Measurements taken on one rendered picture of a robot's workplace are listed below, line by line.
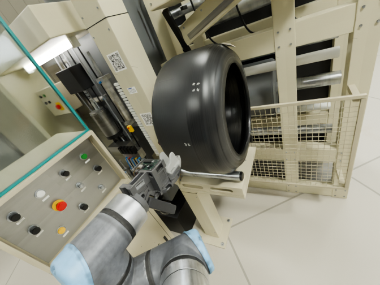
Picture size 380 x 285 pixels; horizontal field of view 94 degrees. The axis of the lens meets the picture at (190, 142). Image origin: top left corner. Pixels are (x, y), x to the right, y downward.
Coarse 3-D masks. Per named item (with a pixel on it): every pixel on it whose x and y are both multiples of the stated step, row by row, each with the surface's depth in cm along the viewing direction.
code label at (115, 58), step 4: (116, 52) 73; (108, 56) 76; (112, 56) 75; (116, 56) 74; (112, 60) 76; (116, 60) 76; (120, 60) 75; (112, 64) 78; (116, 64) 77; (120, 64) 76; (124, 64) 75; (116, 68) 78; (120, 68) 78; (124, 68) 77
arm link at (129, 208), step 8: (112, 200) 38; (120, 200) 37; (128, 200) 37; (136, 200) 38; (104, 208) 37; (112, 208) 36; (120, 208) 36; (128, 208) 36; (136, 208) 37; (128, 216) 35; (136, 216) 36; (144, 216) 38; (136, 224) 36; (136, 232) 37
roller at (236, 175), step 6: (180, 174) 98; (186, 174) 96; (192, 174) 94; (198, 174) 92; (204, 174) 90; (210, 174) 88; (216, 174) 87; (222, 174) 85; (228, 174) 84; (234, 174) 82; (240, 174) 81; (240, 180) 82
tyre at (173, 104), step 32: (192, 64) 60; (224, 64) 62; (160, 96) 64; (192, 96) 57; (224, 96) 60; (160, 128) 66; (192, 128) 59; (224, 128) 61; (192, 160) 67; (224, 160) 65
